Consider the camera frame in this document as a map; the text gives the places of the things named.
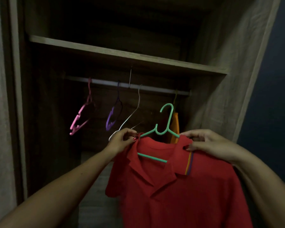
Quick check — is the person's right hand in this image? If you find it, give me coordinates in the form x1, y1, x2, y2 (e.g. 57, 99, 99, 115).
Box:
179, 129, 237, 164

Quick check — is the purple plastic hanger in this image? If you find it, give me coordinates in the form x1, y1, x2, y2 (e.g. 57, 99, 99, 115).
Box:
105, 81, 123, 131

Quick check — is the wooden wardrobe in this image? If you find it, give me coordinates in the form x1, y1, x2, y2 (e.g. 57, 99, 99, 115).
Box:
8, 0, 282, 228

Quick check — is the red polo shirt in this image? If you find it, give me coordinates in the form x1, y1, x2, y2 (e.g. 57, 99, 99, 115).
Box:
105, 134, 253, 228

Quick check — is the person's left hand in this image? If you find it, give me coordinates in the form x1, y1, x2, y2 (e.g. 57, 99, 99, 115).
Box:
105, 128, 139, 155

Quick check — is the green plastic hanger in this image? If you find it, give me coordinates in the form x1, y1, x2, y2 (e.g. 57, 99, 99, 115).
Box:
137, 103, 181, 163

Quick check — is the pink plastic hanger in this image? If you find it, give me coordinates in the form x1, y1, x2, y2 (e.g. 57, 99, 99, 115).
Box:
69, 78, 95, 136

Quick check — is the white plastic hanger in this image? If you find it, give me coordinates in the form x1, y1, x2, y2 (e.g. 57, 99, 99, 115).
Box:
108, 85, 143, 141

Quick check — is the wooden wardrobe shelf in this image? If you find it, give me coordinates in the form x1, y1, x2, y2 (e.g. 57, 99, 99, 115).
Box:
29, 35, 229, 75

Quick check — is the metal closet rod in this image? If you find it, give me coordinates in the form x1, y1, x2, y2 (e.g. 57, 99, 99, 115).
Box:
64, 76, 190, 96

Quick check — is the wooden wardrobe door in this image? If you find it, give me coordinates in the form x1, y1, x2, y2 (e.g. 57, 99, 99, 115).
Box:
0, 0, 17, 221

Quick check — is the orange garment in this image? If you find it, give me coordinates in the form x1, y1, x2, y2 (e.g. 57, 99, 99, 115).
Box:
169, 113, 180, 144

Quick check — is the person's right forearm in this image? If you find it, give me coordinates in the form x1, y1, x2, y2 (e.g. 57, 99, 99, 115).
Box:
229, 149, 285, 228

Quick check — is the person's left forearm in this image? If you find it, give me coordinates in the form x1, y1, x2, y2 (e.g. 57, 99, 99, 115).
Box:
0, 148, 117, 228

